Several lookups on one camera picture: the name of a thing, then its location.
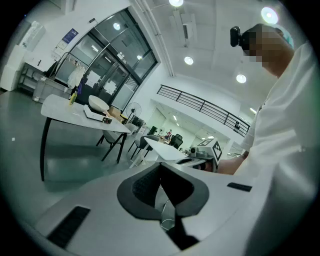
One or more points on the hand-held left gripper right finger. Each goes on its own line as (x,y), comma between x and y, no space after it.
(185,197)

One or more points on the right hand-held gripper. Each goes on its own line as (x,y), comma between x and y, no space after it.
(207,151)

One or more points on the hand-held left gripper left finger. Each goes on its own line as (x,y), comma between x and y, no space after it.
(142,190)

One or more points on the white portable induction cooktop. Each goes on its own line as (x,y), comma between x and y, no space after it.
(91,115)

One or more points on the person's right forearm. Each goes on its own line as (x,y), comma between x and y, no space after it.
(230,166)

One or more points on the black office chair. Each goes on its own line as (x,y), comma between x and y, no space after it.
(177,141)

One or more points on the white table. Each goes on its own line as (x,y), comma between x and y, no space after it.
(165,150)

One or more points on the navy chair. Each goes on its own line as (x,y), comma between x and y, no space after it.
(146,141)

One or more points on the black balcony railing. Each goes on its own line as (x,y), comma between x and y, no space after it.
(203,100)

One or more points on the grey chair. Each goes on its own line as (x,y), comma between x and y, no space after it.
(112,136)

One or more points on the person in white coat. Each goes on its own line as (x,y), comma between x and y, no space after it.
(282,150)

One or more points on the round ceiling light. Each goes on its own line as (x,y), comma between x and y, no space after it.
(269,15)
(188,60)
(241,78)
(176,2)

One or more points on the black standing fan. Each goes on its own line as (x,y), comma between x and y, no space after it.
(133,110)

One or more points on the cardboard box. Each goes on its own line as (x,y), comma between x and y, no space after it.
(115,113)

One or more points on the grey marble table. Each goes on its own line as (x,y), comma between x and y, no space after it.
(62,110)

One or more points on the yellow oil bottle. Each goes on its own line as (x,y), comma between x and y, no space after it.
(73,98)

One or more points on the glass entrance doors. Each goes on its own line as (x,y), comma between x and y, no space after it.
(120,75)

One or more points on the ceiling air vent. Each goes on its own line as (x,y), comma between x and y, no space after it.
(186,30)

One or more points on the white lab coat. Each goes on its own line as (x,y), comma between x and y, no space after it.
(76,77)

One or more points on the teal cap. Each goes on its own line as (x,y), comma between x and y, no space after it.
(290,40)

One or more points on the white cabinet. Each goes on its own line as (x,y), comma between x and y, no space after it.
(12,70)

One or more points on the white air conditioner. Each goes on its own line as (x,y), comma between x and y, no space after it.
(33,35)

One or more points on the black head camera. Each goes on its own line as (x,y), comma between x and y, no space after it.
(235,37)

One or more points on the blue wall poster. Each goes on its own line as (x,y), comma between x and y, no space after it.
(70,35)

